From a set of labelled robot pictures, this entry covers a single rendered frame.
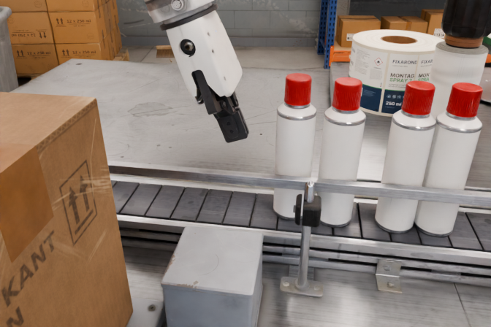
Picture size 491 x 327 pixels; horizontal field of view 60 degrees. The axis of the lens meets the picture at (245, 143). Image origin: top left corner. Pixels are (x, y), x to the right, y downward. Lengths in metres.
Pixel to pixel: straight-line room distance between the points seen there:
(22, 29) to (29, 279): 3.60
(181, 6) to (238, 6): 4.43
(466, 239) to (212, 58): 0.41
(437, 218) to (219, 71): 0.34
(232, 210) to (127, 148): 0.37
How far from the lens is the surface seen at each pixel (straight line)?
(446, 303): 0.62
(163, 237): 0.63
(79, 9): 3.71
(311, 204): 0.49
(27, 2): 3.83
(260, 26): 4.96
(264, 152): 0.89
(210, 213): 0.63
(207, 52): 0.49
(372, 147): 0.83
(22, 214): 0.32
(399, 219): 0.61
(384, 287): 0.61
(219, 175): 0.56
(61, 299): 0.39
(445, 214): 0.62
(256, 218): 0.62
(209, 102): 0.51
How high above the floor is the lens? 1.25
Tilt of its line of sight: 27 degrees down
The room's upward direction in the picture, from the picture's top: straight up
